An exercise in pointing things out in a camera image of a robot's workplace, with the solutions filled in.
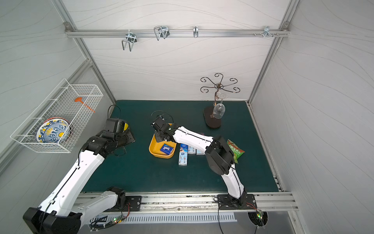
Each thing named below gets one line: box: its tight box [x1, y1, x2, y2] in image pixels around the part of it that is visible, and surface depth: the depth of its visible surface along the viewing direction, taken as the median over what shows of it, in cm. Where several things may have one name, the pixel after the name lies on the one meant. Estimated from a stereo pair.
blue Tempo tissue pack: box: [159, 143, 174, 156], surface depth 92 cm
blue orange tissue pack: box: [179, 143, 189, 153], surface depth 93 cm
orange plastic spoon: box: [74, 97, 96, 114], surface depth 80 cm
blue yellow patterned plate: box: [36, 117, 72, 144], surface depth 62 cm
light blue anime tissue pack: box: [178, 151, 188, 166], surface depth 89 cm
